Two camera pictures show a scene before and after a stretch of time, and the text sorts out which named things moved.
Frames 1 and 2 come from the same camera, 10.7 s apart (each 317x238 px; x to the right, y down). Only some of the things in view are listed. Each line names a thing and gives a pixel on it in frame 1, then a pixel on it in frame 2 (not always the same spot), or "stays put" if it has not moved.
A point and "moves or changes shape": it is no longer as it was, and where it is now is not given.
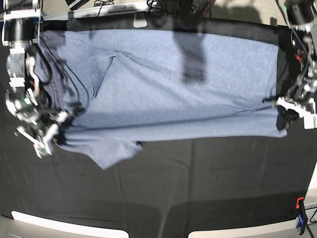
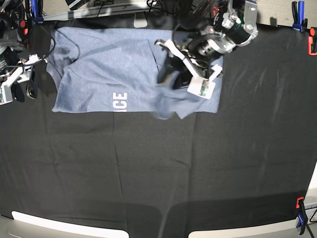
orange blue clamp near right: (302, 213) stays put
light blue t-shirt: (132, 86) moves or changes shape
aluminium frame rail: (131, 7) stays put
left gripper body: (41, 125) to (21, 76)
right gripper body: (302, 104) to (204, 49)
